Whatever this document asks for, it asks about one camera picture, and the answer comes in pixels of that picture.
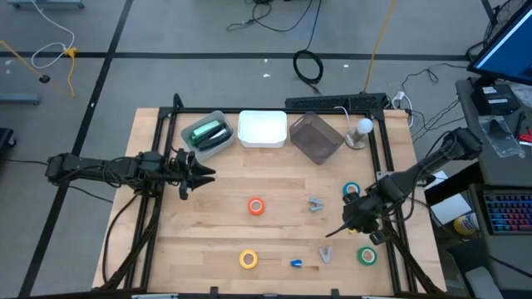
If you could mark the black chair caster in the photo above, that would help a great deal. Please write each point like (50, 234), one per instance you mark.
(5, 139)

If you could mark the small black computer box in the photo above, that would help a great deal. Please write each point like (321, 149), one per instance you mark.
(494, 99)

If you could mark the blue tape roll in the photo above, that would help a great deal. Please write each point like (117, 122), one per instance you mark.
(351, 183)

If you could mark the grey stand foot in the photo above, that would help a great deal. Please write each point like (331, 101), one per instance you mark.
(18, 99)

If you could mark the light blue staple remover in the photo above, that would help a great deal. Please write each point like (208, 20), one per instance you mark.
(316, 207)

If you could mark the white paper sheet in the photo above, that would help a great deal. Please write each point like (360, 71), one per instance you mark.
(451, 209)

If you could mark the black floor fan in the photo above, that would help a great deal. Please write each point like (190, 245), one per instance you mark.
(498, 25)

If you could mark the green tape roll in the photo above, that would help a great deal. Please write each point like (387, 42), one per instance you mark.
(359, 256)

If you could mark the computer monitor blue screen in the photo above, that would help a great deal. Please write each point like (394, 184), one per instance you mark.
(511, 54)

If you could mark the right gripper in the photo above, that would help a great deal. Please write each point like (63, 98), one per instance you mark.
(363, 209)

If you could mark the white plastic bin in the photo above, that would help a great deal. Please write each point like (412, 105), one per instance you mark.
(262, 128)

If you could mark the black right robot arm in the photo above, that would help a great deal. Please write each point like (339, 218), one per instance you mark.
(432, 160)

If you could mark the black stapler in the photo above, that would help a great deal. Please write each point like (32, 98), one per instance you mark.
(216, 143)

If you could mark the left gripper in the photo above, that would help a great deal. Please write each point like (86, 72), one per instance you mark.
(180, 174)

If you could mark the yellow lid wipes canister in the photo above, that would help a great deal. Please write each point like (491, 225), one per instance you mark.
(463, 225)

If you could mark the grey chair seat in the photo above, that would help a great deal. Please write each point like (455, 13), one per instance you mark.
(484, 284)

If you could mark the red tool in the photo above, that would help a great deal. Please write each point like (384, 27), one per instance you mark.
(527, 137)

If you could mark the backlit rainbow keyboard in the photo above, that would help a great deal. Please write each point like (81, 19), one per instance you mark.
(509, 214)

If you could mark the clear grey plastic bin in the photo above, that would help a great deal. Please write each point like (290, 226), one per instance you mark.
(203, 155)

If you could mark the orange tape roll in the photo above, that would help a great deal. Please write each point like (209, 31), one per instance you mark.
(249, 206)

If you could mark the small blue stapler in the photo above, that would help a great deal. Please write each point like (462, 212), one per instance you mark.
(296, 263)

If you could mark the grey cart base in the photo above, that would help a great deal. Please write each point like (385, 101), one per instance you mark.
(45, 3)

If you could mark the yellow tape roll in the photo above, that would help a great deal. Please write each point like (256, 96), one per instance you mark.
(240, 259)

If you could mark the clear plastic bag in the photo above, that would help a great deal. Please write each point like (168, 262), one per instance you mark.
(498, 141)

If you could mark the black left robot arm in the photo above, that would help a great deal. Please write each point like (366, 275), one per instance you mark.
(83, 168)

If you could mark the white power adapter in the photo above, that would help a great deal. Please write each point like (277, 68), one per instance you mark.
(400, 96)

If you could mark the white bulb lamp brass base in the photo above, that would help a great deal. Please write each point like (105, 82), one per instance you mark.
(365, 125)

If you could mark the grey desk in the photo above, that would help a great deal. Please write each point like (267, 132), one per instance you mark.
(478, 166)

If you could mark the black metal table frame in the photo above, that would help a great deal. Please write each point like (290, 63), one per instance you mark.
(270, 111)

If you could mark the smoky brown plastic bin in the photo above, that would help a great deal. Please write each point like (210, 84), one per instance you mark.
(316, 139)

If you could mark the mint green stapler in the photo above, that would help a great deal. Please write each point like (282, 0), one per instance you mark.
(206, 129)

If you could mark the low black perforated box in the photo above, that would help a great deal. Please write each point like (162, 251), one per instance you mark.
(316, 103)

